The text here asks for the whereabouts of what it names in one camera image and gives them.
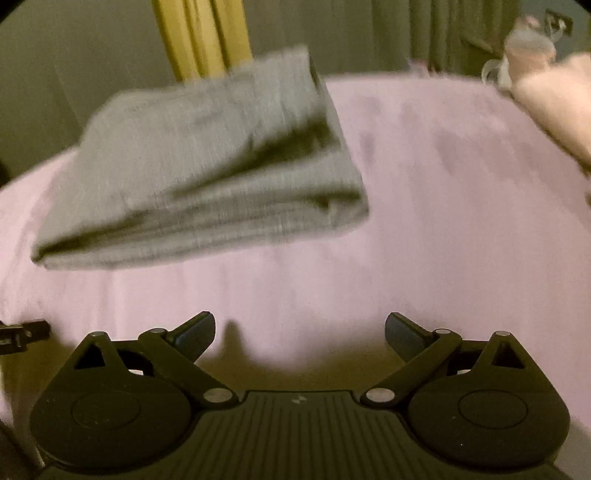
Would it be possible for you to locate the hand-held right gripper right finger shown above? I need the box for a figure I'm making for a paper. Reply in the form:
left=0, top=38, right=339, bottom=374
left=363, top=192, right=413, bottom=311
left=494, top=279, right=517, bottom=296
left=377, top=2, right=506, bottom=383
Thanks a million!
left=360, top=311, right=527, bottom=409

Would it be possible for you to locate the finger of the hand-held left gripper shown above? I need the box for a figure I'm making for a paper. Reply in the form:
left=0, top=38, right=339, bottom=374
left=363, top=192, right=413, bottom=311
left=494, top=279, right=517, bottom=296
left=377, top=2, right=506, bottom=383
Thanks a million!
left=0, top=320, right=51, bottom=355

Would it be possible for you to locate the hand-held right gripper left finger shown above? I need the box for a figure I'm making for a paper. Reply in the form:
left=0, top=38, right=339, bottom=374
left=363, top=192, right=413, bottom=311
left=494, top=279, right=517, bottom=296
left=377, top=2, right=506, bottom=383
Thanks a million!
left=73, top=311, right=236, bottom=409

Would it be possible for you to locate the pink bed blanket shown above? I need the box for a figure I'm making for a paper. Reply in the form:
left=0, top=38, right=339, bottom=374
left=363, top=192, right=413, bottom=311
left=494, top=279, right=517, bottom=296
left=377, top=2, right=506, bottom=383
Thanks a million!
left=0, top=74, right=591, bottom=416

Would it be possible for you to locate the pink plush pillow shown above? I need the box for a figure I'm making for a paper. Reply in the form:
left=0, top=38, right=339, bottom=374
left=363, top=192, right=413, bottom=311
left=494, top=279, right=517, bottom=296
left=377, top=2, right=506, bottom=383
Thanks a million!
left=480, top=14, right=591, bottom=176

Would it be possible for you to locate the yellow curtain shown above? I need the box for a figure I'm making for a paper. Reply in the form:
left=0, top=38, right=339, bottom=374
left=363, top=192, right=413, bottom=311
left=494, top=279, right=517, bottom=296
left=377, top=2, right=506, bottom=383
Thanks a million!
left=152, top=0, right=254, bottom=81

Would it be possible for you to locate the olive green curtain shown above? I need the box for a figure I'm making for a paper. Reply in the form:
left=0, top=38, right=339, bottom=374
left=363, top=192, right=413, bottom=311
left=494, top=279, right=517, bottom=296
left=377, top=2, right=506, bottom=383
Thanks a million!
left=0, top=0, right=522, bottom=181

